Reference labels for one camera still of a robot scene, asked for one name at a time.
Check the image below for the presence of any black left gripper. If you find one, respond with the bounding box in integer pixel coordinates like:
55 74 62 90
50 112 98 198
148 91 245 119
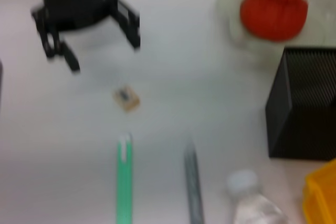
22 0 141 74

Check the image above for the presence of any clear green-label water bottle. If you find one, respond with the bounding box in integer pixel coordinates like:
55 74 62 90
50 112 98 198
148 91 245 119
226 170 289 224

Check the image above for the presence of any beige eraser with barcode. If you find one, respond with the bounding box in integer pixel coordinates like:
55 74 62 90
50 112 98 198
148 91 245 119
113 84 141 113

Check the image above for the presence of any green pen with white clip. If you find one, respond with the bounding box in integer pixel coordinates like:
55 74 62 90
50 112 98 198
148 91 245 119
115 132 134 224

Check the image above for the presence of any grey glitter pen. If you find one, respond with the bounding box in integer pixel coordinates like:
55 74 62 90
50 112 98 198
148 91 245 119
183 140 205 224

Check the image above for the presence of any black mesh pen holder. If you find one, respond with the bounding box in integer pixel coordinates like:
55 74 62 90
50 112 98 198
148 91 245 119
265 47 336 161

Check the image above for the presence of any yellow plastic bin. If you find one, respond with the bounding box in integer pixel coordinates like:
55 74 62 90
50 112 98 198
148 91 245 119
301 158 336 224

